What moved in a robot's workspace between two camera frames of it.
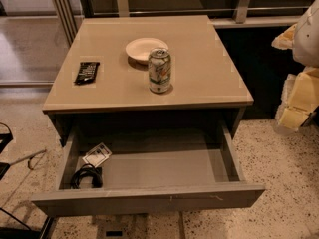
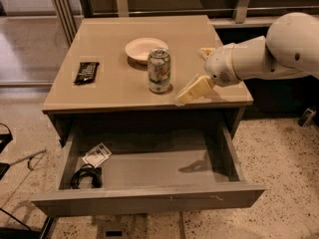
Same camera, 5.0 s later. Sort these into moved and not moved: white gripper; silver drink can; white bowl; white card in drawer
Moved: white gripper
Not moved: white card in drawer; silver drink can; white bowl
